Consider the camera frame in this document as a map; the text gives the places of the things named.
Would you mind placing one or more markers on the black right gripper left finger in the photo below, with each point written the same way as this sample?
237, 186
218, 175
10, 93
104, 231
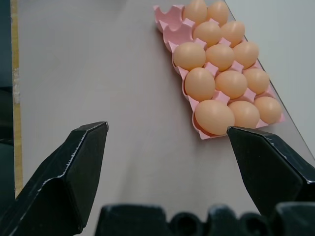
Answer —
64, 177

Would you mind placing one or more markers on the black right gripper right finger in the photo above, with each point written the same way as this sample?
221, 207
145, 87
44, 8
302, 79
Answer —
268, 169

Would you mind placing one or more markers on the brown egg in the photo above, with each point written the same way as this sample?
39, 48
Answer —
207, 34
196, 11
268, 109
218, 12
246, 113
246, 54
189, 56
214, 116
219, 57
199, 84
231, 84
257, 81
233, 31

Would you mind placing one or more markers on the pink egg tray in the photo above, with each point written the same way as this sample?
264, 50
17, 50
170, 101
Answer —
177, 32

